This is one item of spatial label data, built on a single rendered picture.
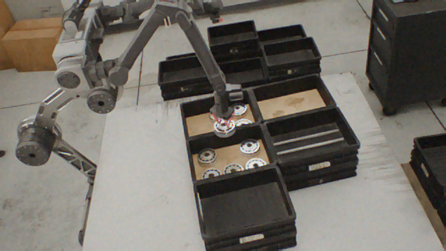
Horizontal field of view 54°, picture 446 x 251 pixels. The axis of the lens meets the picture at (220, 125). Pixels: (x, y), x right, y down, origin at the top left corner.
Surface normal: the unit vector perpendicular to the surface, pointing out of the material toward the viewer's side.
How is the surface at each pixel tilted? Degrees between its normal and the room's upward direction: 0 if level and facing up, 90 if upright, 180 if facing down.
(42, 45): 89
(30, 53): 90
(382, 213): 0
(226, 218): 0
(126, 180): 0
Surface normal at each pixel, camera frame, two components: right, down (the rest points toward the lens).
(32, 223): -0.14, -0.73
